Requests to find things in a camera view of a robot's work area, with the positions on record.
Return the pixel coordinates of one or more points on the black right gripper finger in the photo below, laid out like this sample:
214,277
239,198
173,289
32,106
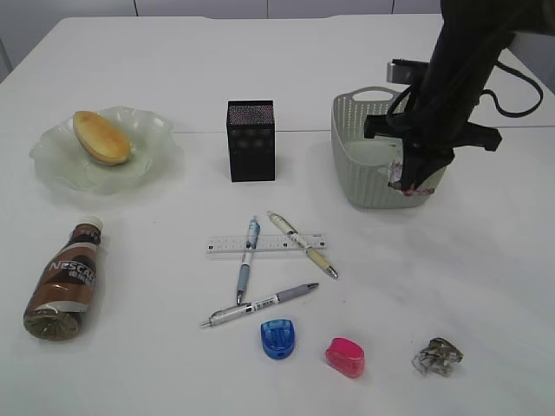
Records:
418,166

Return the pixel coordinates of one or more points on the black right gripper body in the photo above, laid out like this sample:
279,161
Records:
433,141

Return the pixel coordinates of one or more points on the pink white paper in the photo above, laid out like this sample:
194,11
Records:
394,181

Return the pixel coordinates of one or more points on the grey paper ball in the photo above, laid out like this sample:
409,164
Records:
439,357

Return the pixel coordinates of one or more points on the pink pencil sharpener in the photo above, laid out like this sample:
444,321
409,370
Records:
346,357

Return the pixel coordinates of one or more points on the yellow bread loaf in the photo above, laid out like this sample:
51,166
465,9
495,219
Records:
101,139

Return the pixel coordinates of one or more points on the brown Nescafe coffee bottle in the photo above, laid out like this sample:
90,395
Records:
56,309

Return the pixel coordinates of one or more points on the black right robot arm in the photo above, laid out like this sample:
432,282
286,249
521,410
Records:
431,115

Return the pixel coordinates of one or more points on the light green plastic basket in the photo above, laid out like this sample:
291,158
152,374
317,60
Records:
362,164

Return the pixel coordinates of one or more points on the beige patterned ballpoint pen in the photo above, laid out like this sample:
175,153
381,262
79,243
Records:
320,260

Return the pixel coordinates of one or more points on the black mesh pen holder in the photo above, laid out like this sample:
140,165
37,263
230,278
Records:
250,130

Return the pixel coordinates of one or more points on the blue grip ballpoint pen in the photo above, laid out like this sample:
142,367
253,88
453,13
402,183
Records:
251,242

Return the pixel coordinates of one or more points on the blue pencil sharpener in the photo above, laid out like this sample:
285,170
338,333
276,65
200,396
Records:
278,338

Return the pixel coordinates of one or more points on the grey grip ballpoint pen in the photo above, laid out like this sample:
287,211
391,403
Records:
226,315

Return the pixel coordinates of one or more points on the translucent green wavy plate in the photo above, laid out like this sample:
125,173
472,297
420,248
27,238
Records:
61,160

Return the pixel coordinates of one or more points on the transparent plastic ruler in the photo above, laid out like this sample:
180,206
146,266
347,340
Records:
238,244

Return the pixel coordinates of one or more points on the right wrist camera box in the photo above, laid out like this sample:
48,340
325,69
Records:
406,72

